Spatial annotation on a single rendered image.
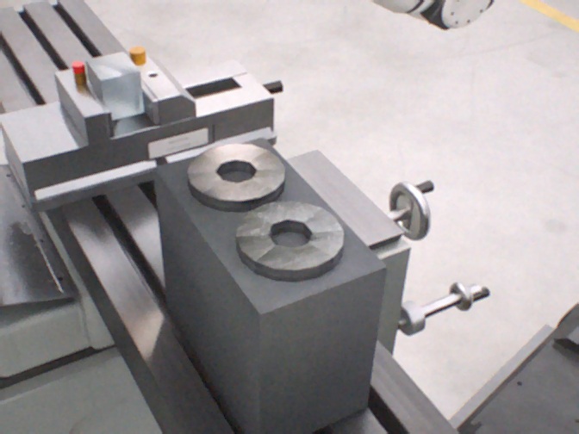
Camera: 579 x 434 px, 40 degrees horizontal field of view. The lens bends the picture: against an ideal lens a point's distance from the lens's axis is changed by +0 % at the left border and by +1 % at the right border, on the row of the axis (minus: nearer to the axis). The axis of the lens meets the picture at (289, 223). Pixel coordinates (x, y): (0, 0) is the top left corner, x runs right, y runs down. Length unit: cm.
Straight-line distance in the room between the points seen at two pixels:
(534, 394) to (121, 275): 69
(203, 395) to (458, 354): 141
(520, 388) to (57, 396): 69
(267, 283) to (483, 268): 180
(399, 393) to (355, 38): 288
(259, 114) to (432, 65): 236
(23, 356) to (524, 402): 74
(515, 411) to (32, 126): 81
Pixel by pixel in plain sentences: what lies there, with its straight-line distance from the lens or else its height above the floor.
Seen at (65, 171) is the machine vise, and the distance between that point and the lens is 102.
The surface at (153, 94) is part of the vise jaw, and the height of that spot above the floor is 105.
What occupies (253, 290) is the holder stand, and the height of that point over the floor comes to 113.
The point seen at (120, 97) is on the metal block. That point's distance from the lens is 103.
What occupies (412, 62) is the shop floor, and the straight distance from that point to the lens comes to 342.
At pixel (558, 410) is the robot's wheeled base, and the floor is 59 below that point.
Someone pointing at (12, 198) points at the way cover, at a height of 87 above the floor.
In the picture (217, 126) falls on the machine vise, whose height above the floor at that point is 99.
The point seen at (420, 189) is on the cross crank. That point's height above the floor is 69.
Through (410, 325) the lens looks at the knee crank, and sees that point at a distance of 144.
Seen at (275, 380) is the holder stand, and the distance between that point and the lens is 67.
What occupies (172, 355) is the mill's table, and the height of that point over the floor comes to 94.
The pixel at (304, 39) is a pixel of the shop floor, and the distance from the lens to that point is 354.
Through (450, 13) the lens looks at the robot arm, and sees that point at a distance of 109.
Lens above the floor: 156
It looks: 39 degrees down
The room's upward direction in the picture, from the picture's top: 2 degrees clockwise
